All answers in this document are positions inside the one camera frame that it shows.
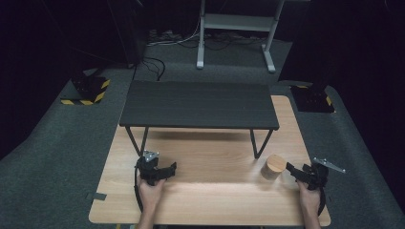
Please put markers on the grey tape strip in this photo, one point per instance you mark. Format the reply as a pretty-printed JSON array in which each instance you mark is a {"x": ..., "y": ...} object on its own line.
[{"x": 96, "y": 196}]

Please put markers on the black shelf riser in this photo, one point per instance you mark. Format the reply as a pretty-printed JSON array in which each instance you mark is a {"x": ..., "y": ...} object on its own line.
[{"x": 199, "y": 103}]

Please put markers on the grey metal stand frame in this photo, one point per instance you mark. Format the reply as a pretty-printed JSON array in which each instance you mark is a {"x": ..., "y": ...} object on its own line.
[{"x": 237, "y": 22}]

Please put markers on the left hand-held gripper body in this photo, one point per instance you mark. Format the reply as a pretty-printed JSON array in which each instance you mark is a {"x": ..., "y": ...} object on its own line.
[{"x": 147, "y": 168}]

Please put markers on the round wooden cylinder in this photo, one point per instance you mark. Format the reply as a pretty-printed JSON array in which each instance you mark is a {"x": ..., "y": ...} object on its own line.
[{"x": 274, "y": 166}]

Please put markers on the person's left hand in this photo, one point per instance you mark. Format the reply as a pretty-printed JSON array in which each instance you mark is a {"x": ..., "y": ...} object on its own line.
[{"x": 151, "y": 194}]

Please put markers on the black yellow-striped base plate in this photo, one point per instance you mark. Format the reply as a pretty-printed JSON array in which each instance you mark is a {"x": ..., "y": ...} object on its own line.
[
  {"x": 89, "y": 89},
  {"x": 312, "y": 100}
]

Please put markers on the black upright stand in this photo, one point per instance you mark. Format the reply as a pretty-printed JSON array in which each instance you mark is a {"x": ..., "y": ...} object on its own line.
[{"x": 132, "y": 35}]

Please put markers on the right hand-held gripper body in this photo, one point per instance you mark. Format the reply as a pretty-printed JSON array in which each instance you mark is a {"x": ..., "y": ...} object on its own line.
[{"x": 315, "y": 175}]

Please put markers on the person's right hand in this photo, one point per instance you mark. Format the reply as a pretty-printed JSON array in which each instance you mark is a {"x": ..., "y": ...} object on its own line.
[{"x": 309, "y": 198}]

